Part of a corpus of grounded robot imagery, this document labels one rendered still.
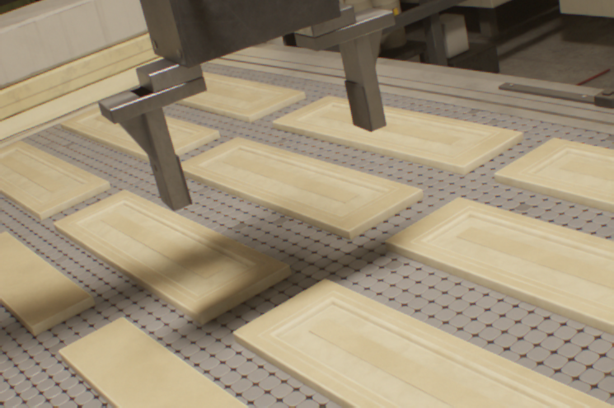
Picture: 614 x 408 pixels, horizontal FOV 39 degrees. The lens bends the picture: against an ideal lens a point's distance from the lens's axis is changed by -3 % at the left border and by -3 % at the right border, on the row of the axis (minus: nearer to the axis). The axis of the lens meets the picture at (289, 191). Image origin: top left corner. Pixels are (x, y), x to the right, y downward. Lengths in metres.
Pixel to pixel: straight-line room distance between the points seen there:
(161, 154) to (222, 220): 0.69
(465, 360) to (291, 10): 0.52
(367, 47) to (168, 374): 0.56
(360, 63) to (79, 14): 1.87
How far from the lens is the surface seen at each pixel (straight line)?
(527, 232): 1.51
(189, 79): 1.12
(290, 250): 1.62
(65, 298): 1.66
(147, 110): 1.11
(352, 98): 1.28
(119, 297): 1.64
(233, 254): 1.62
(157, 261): 1.69
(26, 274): 1.81
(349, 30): 1.21
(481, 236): 1.50
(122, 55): 3.08
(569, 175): 1.69
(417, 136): 1.96
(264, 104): 2.40
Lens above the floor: 1.60
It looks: 23 degrees down
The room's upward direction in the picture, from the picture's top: 14 degrees counter-clockwise
